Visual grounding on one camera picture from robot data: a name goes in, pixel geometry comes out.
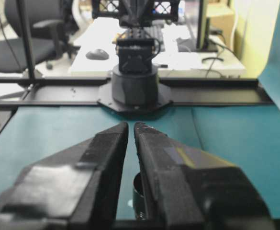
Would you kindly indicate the dark computer mouse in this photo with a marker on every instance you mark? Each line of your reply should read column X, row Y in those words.
column 97, row 54

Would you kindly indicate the black computer monitor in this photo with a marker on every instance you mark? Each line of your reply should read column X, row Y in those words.
column 203, row 26

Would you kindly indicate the black lattice crate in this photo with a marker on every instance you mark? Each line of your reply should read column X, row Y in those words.
column 164, row 8

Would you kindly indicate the small white paper scrap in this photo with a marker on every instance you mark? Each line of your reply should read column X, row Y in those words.
column 130, row 203

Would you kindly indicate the black office chair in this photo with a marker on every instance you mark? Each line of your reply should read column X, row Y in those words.
column 13, row 50

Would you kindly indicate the blue-green table cloth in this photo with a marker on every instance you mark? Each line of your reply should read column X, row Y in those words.
column 238, row 143

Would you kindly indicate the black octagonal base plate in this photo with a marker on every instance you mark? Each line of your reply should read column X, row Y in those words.
column 106, row 99

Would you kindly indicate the brown cardboard box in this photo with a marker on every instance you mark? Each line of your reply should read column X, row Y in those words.
column 223, row 22

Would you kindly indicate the blue-green backdrop sheet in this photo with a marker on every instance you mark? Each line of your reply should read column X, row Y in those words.
column 279, row 60

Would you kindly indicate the black vertical frame pole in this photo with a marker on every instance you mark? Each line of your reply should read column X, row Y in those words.
column 27, row 36

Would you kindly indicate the black computer keyboard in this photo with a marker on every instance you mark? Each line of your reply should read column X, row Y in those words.
column 157, row 36

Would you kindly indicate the black metal mounting platform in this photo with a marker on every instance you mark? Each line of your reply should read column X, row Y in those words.
column 58, row 93

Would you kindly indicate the white office desk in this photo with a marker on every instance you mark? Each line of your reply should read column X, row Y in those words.
column 178, row 62

